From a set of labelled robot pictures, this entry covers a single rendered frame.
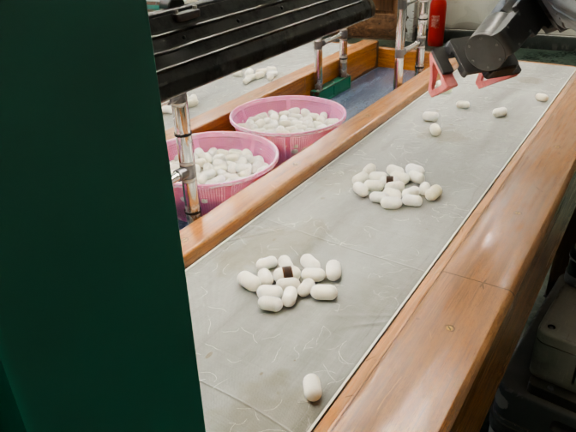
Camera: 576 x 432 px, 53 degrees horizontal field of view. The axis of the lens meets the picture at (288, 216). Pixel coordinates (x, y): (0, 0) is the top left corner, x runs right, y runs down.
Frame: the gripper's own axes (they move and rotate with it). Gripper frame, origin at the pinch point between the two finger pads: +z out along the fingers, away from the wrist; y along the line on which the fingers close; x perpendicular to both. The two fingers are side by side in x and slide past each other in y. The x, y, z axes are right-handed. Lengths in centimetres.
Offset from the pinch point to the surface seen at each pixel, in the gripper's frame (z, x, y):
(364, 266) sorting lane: 1.3, -25.2, -27.6
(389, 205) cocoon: 8.5, -14.9, -15.9
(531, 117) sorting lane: 24.7, 3.0, 36.3
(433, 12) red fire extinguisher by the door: 274, 234, 249
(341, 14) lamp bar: -15.3, 5.2, -24.8
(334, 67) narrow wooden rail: 62, 50, 16
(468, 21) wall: 277, 221, 281
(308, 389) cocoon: -13, -39, -45
